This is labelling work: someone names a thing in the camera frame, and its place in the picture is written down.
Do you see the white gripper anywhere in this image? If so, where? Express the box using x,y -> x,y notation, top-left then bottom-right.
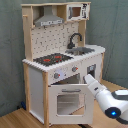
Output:
84,74 -> 104,96

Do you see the white oven door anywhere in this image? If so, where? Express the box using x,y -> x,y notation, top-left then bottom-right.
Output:
49,84 -> 94,124

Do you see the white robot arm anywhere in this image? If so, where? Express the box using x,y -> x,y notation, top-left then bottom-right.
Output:
84,74 -> 128,125

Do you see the wooden toy kitchen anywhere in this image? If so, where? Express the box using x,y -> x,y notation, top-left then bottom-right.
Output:
22,2 -> 105,127

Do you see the right red stove knob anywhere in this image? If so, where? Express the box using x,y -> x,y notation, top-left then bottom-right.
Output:
72,67 -> 78,72

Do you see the red stove knob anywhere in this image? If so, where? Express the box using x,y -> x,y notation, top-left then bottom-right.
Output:
72,67 -> 78,72
54,73 -> 60,79

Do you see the grey toy sink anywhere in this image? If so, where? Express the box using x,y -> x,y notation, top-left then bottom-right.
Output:
65,47 -> 95,56

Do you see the left red stove knob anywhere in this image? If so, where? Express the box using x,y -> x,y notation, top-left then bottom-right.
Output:
54,73 -> 60,79

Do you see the black toy stovetop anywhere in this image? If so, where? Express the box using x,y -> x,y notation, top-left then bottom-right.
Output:
34,53 -> 71,66

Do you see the black toy faucet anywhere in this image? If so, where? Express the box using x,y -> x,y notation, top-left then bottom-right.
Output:
67,33 -> 82,49

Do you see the toy microwave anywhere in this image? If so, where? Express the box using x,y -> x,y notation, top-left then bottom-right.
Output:
67,3 -> 89,21

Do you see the grey range hood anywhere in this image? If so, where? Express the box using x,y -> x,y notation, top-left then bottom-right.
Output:
35,6 -> 64,27

